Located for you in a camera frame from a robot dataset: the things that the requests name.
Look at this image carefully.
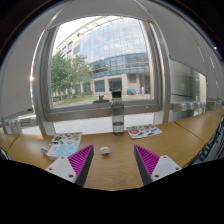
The green tree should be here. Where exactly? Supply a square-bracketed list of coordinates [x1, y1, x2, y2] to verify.
[50, 49, 91, 101]

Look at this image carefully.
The glass-fronted building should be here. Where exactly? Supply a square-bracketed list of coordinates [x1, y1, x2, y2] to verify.
[53, 17, 152, 96]

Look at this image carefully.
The colourful sticker sheet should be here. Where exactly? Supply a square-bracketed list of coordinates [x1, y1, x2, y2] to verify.
[49, 131, 83, 147]
[125, 123, 164, 140]

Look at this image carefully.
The clear bottle with black cap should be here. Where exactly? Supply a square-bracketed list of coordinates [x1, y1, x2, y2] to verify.
[110, 90, 125, 137]

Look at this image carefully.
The grey window frame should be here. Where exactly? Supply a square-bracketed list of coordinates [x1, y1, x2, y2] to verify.
[31, 14, 173, 136]

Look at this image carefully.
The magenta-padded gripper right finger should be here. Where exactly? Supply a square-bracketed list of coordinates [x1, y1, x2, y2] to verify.
[133, 144, 183, 186]

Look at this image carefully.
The white radiator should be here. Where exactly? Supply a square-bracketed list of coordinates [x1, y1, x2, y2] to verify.
[1, 116, 38, 135]
[170, 101, 208, 113]

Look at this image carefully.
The grey window handle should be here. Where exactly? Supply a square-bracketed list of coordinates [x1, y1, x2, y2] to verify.
[92, 93, 110, 104]

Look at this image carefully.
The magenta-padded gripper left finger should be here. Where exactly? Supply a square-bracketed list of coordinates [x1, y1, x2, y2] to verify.
[45, 144, 95, 187]

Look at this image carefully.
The small white charger block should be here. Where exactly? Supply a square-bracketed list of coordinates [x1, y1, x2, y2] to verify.
[99, 146, 111, 156]

